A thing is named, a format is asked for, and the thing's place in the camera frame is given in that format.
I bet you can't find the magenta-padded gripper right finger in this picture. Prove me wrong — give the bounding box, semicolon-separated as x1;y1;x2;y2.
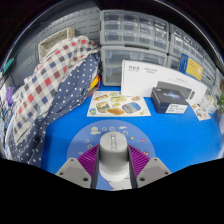
127;143;172;189

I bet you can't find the white woven basket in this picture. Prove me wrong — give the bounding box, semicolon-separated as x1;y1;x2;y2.
37;27;76;63

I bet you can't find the red blue checkered cloth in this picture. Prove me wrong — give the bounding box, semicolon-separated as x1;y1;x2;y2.
11;34;101;141

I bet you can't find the large colourful sticker sheet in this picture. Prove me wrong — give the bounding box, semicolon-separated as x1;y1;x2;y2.
86;90;152;118

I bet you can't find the small black box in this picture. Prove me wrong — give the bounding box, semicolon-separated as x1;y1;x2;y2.
150;87;189;115

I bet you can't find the small yellow object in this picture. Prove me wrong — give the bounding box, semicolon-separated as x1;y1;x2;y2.
88;74;102;98

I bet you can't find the small teal object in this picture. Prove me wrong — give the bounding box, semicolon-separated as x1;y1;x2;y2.
2;58;16;74

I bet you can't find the white computer mouse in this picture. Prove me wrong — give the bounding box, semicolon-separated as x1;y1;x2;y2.
98;131;131;183

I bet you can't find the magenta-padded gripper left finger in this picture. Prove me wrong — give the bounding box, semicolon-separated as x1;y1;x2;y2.
55;143;101;190

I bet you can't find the long white keyboard box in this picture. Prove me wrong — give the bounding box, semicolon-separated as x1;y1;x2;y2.
120;59;208;106

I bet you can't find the small purple object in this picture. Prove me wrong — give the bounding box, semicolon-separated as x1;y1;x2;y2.
4;86;15;107

